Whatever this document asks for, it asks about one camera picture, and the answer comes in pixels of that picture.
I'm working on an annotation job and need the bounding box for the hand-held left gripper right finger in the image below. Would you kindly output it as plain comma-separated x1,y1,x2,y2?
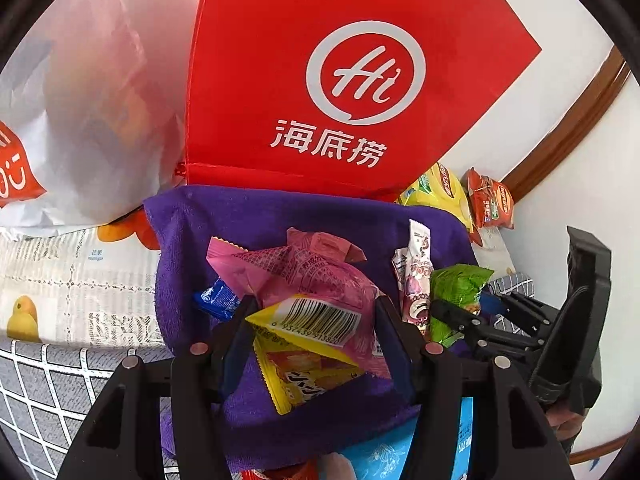
374,296,576,480

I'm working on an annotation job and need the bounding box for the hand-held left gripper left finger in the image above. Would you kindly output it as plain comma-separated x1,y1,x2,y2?
57,295,261,480

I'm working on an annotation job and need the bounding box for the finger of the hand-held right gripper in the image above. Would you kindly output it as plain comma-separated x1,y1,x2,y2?
479,290,556,333
430,299,546,361

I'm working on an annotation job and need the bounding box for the green snack packet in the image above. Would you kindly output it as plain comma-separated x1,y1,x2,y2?
429,264,495,348

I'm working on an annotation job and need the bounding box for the yellow snack packet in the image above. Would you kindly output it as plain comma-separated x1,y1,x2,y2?
245,294,368,416

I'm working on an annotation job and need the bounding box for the person's right hand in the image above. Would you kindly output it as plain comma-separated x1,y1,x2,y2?
544,402,586,458

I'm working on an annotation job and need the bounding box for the dark blue snack packet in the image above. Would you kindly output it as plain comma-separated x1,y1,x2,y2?
192,276,243,322

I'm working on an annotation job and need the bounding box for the long white pink snack packet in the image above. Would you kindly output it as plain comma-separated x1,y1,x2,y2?
391,219,433,338

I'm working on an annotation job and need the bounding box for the light blue snack packet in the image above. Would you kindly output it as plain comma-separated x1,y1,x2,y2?
340,395,476,480

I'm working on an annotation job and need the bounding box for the orange-red snack packet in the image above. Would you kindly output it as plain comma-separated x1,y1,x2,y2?
461,167,516,231

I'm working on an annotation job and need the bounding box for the purple towel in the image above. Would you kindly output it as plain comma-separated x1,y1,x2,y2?
142,184,481,471

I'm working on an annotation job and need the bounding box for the red snack packet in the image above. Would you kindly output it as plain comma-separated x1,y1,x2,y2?
240,462,321,480

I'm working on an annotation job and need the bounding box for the yellow chip bag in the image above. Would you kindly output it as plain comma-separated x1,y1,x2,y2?
397,162,475,233

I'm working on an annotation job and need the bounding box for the wooden baseboard trim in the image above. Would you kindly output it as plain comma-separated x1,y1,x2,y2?
500,45,635,202

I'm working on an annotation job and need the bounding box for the grey grid cloth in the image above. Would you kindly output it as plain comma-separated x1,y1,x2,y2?
0,272,536,480

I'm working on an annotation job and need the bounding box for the white plastic bag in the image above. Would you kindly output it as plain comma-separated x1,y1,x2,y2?
0,0,188,233

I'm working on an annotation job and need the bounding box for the red bag white logo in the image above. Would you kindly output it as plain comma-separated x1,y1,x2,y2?
182,0,543,206

